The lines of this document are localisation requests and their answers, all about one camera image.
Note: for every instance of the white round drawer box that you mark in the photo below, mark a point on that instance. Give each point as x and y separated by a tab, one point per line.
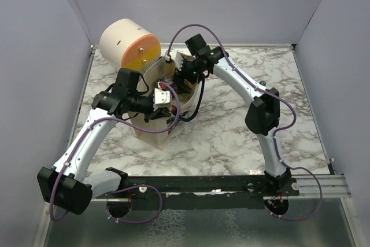
125	44

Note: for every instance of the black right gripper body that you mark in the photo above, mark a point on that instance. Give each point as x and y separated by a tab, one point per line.
191	70

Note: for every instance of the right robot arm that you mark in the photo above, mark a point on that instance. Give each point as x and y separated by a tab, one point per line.
263	114

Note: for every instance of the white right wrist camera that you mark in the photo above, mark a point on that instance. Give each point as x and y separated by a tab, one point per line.
174	56

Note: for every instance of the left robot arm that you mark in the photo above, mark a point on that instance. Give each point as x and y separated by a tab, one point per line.
65	185

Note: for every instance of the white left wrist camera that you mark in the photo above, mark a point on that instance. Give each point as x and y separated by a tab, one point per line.
162	98

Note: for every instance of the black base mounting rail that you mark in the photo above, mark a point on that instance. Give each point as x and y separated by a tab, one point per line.
148	193

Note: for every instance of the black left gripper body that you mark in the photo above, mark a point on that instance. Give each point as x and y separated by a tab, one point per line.
151	115

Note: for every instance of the beige canvas tote bag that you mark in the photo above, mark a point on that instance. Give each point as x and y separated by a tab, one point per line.
154	74

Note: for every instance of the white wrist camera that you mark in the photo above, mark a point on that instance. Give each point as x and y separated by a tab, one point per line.
162	98
174	56

